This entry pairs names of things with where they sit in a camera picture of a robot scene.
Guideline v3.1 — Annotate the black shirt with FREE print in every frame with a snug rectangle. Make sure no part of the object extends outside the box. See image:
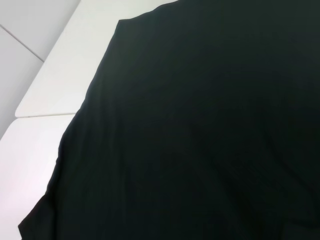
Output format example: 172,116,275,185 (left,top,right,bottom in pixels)
17,0,320,240

